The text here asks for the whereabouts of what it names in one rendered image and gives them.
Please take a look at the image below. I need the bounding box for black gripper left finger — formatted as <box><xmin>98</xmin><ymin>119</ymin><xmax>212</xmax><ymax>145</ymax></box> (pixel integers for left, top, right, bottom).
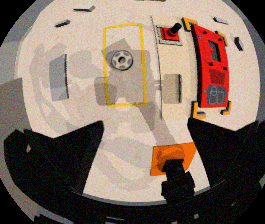
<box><xmin>23</xmin><ymin>120</ymin><xmax>105</xmax><ymax>196</ymax></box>

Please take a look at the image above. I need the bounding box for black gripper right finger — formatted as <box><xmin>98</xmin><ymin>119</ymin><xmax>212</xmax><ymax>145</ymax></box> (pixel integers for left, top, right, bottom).
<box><xmin>187</xmin><ymin>117</ymin><xmax>258</xmax><ymax>188</ymax></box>

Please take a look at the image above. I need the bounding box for grey wheel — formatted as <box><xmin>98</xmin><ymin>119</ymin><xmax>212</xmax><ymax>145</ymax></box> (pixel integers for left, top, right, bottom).
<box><xmin>111</xmin><ymin>49</ymin><xmax>133</xmax><ymax>71</ymax></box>

